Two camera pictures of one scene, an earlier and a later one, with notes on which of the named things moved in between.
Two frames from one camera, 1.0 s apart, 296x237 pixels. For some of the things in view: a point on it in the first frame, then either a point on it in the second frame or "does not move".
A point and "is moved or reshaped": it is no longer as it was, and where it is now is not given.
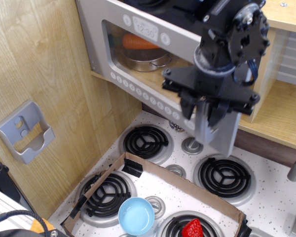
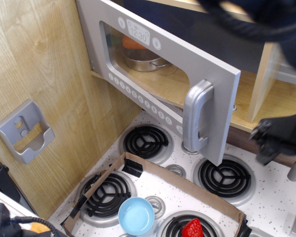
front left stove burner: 101,209 does not move
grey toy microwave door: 131,48 is moved or reshaped
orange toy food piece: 36,227 does not move
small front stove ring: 158,205 does not move
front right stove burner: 171,225 does not move
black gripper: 221,88 to 290,130
